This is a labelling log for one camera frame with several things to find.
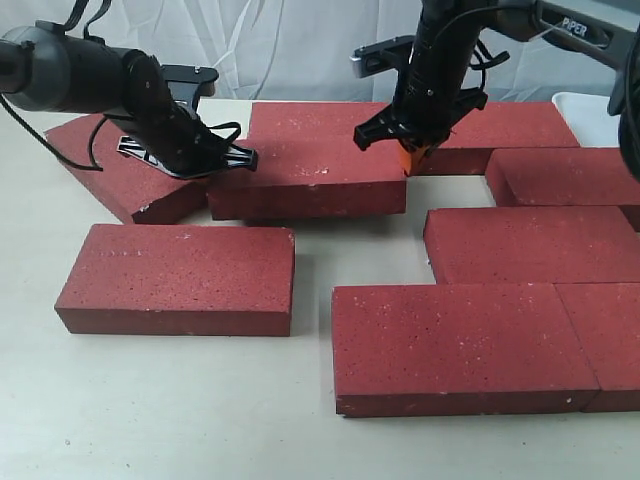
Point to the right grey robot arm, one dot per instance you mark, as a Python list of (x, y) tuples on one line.
[(606, 31)]

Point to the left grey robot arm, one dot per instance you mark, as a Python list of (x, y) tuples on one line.
[(45, 70)]

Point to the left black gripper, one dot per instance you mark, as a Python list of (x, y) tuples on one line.
[(173, 136)]

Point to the blue-grey backdrop cloth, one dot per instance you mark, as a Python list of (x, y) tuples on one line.
[(300, 50)]

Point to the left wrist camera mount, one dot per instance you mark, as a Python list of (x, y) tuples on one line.
[(188, 84)]

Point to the front large red brick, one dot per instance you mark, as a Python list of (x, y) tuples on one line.
[(438, 350)]

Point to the white plastic tray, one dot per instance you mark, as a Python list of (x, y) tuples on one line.
[(588, 119)]

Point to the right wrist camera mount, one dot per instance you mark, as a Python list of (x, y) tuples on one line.
[(382, 56)]

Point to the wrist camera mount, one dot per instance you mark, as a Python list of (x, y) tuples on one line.
[(382, 56), (188, 84)]

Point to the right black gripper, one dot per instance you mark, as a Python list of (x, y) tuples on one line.
[(426, 104)]

